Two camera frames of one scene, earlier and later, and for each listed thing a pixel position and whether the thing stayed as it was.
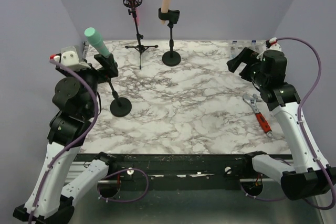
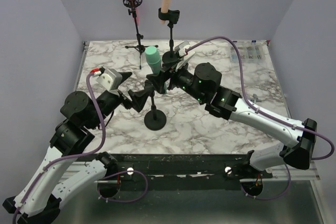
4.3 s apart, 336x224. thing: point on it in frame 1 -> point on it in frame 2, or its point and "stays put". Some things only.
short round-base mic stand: x=121 y=107 -> x=155 y=119
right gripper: x=248 y=56 -> x=158 y=80
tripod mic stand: x=133 y=4 stays put
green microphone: x=91 y=33 -> x=154 y=59
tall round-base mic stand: x=171 y=58 stays put
